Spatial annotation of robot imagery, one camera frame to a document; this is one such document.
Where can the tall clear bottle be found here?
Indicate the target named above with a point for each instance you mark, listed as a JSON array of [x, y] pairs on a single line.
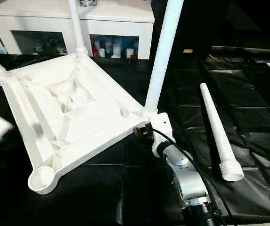
[[109, 47]]

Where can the small dark grey bundle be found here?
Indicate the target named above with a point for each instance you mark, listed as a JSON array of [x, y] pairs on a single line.
[[88, 2]]

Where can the small yellow tag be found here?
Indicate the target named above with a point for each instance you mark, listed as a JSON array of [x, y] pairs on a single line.
[[187, 51]]

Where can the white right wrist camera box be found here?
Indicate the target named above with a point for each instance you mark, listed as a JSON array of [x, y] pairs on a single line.
[[162, 134]]

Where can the small white jar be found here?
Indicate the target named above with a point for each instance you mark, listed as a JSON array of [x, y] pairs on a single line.
[[102, 52]]

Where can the black plastic mat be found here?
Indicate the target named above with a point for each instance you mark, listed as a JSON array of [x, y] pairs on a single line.
[[248, 94]]

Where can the white plastic table top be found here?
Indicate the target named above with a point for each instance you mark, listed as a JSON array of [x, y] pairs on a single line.
[[69, 113]]

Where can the white capped bottle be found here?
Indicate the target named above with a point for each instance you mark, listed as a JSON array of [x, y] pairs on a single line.
[[130, 52]]

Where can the white cabinet with glass doors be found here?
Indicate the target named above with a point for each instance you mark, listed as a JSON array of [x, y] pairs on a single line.
[[40, 19]]

